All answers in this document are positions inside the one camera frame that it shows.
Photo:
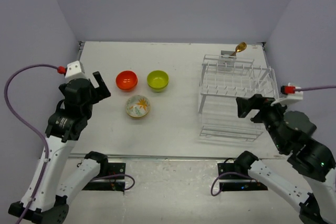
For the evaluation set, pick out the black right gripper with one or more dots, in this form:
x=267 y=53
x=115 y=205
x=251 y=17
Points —
x=256 y=100

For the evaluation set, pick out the teal patterned white bowl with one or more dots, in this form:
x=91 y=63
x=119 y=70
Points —
x=137 y=113

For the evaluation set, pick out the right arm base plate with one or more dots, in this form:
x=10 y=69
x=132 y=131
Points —
x=233 y=182

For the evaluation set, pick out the orange bowl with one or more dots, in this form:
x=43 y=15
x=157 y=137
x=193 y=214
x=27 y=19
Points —
x=127 y=73
x=126 y=84

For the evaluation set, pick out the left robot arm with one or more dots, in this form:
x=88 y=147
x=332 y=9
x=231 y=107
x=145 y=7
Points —
x=47 y=200

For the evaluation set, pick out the white wire dish rack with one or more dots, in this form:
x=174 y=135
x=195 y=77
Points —
x=223 y=79

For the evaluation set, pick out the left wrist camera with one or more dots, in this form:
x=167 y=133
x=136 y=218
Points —
x=75 y=70

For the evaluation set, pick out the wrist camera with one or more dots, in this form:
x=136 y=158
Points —
x=290 y=95
x=75 y=70

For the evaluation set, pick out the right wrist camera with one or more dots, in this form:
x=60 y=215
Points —
x=290 y=95

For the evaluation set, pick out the green bowl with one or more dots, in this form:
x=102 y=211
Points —
x=158 y=73
x=157 y=84

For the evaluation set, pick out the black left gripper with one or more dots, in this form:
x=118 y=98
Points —
x=101 y=92

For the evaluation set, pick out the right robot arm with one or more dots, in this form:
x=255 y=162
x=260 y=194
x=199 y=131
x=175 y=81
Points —
x=291 y=133

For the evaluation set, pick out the gold spoon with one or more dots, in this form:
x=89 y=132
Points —
x=239 y=48

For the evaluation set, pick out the yellow floral white bowl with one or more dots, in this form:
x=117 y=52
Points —
x=138 y=101

